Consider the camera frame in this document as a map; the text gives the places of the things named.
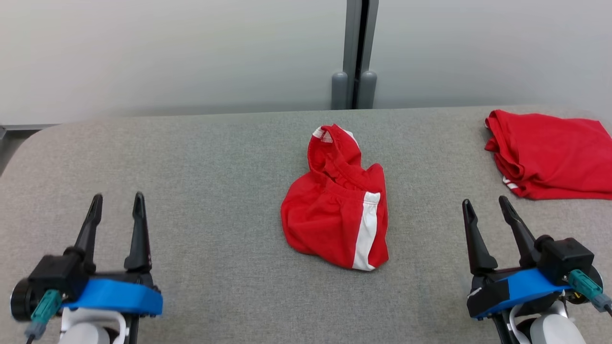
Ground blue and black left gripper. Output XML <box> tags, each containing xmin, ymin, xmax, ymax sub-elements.
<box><xmin>62</xmin><ymin>192</ymin><xmax>163</xmax><ymax>317</ymax></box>

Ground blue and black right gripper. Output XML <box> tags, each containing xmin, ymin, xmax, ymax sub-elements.
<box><xmin>462</xmin><ymin>195</ymin><xmax>572</xmax><ymax>320</ymax></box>

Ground red Bulls basketball jersey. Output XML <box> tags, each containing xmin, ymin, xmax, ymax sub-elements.
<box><xmin>484</xmin><ymin>109</ymin><xmax>612</xmax><ymax>200</ymax></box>

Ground red shorts with white stripe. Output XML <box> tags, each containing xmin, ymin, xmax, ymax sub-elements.
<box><xmin>281</xmin><ymin>124</ymin><xmax>389</xmax><ymax>271</ymax></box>

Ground black right cable teal plug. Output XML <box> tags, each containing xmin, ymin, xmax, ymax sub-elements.
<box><xmin>568</xmin><ymin>269</ymin><xmax>612</xmax><ymax>317</ymax></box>

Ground black cable teal plug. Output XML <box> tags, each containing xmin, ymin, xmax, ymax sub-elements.
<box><xmin>25</xmin><ymin>289</ymin><xmax>63</xmax><ymax>344</ymax></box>
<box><xmin>568</xmin><ymin>269</ymin><xmax>612</xmax><ymax>317</ymax></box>

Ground black left cable teal plug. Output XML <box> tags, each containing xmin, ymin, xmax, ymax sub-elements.
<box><xmin>25</xmin><ymin>289</ymin><xmax>63</xmax><ymax>344</ymax></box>

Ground grey cylindrical post foot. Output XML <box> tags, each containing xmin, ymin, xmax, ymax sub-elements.
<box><xmin>331</xmin><ymin>72</ymin><xmax>350</xmax><ymax>110</ymax></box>
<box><xmin>359</xmin><ymin>71</ymin><xmax>377</xmax><ymax>109</ymax></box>

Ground grey wall partition post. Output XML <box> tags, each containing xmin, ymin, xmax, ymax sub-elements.
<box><xmin>343</xmin><ymin>0</ymin><xmax>379</xmax><ymax>109</ymax></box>

